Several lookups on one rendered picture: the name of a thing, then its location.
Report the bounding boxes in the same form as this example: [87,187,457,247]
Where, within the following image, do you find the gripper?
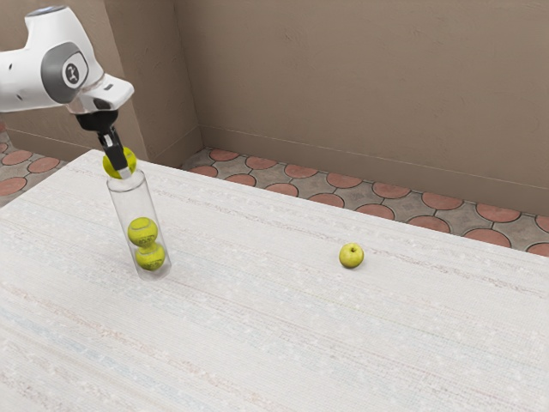
[75,109,134,180]

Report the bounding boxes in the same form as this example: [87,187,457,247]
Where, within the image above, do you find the yellow-green tennis ball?
[135,243,166,272]
[102,147,138,180]
[127,216,160,248]

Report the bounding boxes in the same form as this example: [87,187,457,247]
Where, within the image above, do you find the clear plastic ball tube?
[106,167,173,282]

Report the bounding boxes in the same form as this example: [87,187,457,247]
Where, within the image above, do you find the green apple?
[338,242,365,270]

